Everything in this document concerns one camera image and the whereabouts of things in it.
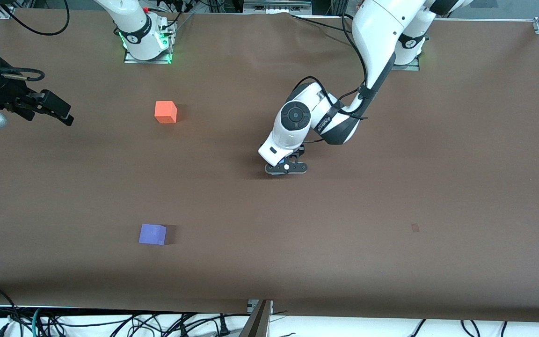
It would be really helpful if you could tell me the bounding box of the purple block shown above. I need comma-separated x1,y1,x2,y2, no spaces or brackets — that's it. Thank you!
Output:
138,223,167,246

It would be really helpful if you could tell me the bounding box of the black cable on table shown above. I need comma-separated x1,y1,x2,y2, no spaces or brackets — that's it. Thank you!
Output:
290,14,355,34

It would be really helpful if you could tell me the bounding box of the metal post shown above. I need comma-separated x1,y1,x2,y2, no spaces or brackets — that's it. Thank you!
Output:
240,300,274,337

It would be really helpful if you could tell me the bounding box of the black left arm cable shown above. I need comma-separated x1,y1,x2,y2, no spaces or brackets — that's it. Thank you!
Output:
292,13,374,120

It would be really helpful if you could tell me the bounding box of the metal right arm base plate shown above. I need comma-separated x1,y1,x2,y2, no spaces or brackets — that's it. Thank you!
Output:
123,20,174,64

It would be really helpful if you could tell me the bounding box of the orange block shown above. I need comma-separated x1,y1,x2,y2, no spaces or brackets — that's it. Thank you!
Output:
154,101,178,124

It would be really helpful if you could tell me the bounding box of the brown table cover sheet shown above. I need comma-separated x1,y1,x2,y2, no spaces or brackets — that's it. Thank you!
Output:
0,7,539,323

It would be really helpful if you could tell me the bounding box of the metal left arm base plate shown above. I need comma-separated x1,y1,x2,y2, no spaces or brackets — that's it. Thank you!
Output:
390,55,421,71

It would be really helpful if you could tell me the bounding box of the grey equipment box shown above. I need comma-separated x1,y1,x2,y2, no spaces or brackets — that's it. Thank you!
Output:
243,0,313,15

